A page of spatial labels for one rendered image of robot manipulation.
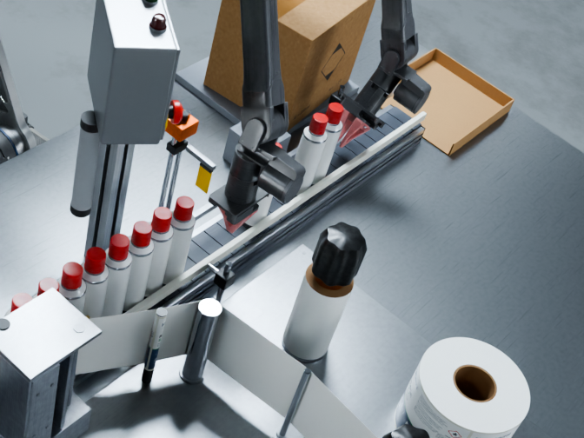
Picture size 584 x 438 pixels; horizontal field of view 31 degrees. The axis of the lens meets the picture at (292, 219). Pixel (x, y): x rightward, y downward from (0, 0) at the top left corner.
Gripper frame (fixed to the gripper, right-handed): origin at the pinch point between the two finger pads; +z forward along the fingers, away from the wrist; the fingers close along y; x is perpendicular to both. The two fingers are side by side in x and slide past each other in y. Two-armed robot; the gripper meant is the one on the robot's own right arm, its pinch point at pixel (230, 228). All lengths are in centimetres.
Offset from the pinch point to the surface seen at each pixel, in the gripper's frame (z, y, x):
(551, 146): 20, 105, -23
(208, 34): 104, 159, 128
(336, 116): -5.1, 36.9, 4.5
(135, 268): 0.9, -20.1, 4.7
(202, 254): 13.7, 1.7, 5.8
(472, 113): 19, 97, -3
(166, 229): -4.2, -13.1, 4.8
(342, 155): 14, 50, 6
